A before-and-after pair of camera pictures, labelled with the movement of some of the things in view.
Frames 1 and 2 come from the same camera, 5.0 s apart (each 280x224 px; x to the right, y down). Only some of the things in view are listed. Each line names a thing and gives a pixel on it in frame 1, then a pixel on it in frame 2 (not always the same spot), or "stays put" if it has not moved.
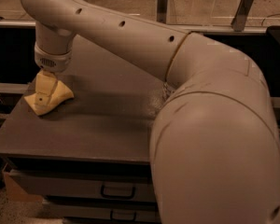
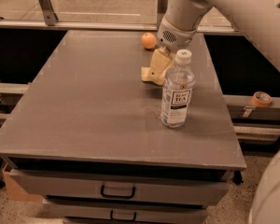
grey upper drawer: [90, 185] stays put
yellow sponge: [43, 104] -> [149, 75]
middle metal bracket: [161, 5] stays put
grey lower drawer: [101, 211] stays put
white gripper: [51, 61] -> [175, 37]
